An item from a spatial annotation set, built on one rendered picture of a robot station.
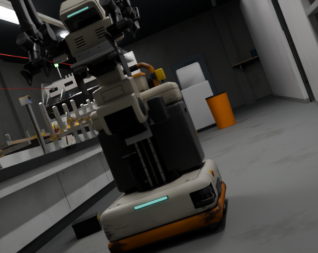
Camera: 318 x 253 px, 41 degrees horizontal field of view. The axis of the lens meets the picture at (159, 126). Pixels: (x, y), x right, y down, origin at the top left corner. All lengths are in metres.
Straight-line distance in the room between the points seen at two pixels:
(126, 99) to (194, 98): 7.50
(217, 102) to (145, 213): 6.24
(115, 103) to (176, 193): 0.55
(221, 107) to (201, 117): 1.40
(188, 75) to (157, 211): 7.70
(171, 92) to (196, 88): 7.22
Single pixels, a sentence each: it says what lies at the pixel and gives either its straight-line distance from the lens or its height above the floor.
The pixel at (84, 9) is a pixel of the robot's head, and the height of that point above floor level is 1.28.
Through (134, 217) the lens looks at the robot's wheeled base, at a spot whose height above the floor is 0.21.
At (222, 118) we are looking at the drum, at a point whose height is 0.19.
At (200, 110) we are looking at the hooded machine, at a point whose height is 0.47.
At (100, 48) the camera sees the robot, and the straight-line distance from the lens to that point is 2.21.
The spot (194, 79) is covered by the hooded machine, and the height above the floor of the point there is 1.19.
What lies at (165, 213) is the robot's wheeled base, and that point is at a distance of 2.17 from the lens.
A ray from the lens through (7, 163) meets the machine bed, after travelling 3.57.
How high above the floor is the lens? 0.63
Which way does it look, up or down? 1 degrees down
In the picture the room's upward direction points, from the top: 21 degrees counter-clockwise
